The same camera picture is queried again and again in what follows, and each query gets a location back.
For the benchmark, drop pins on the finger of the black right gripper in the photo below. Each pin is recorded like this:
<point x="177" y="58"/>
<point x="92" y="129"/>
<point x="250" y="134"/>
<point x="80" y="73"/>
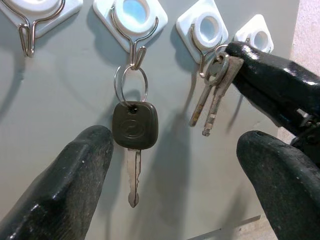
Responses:
<point x="275" y="82"/>

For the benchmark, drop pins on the black head car key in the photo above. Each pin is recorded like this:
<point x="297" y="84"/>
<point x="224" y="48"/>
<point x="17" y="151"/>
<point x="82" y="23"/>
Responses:
<point x="135" y="125"/>

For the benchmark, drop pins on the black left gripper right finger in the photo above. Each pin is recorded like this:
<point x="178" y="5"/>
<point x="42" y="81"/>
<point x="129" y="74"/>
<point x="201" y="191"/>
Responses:
<point x="282" y="187"/>

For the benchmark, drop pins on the grey hook board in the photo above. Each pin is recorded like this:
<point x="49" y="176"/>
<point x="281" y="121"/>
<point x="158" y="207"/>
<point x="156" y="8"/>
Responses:
<point x="62" y="87"/>

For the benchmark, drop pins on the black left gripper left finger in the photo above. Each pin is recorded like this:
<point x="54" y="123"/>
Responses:
<point x="57" y="190"/>

